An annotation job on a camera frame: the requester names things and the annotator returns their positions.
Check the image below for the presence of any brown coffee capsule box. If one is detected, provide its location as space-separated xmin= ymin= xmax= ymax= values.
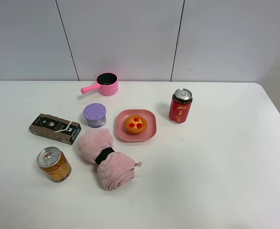
xmin=29 ymin=114 xmax=81 ymax=145

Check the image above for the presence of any fruit tart pastry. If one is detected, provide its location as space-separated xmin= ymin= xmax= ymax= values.
xmin=124 ymin=115 xmax=147 ymax=135

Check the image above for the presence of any pink square plate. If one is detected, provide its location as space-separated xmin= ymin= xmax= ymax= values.
xmin=116 ymin=109 xmax=157 ymax=142

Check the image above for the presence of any red drink can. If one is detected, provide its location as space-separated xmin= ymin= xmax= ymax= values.
xmin=169 ymin=88 xmax=193 ymax=124

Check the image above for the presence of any purple lidded container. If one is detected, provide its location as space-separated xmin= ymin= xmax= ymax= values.
xmin=83 ymin=103 xmax=107 ymax=128

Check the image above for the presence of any pink saucepan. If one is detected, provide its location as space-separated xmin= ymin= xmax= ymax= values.
xmin=81 ymin=73 xmax=118 ymax=96

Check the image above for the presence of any pink rolled towel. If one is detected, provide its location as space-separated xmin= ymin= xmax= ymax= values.
xmin=77 ymin=129 xmax=142 ymax=190

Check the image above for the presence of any gold tin can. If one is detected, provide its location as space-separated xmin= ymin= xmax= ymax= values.
xmin=37 ymin=146 xmax=72 ymax=183

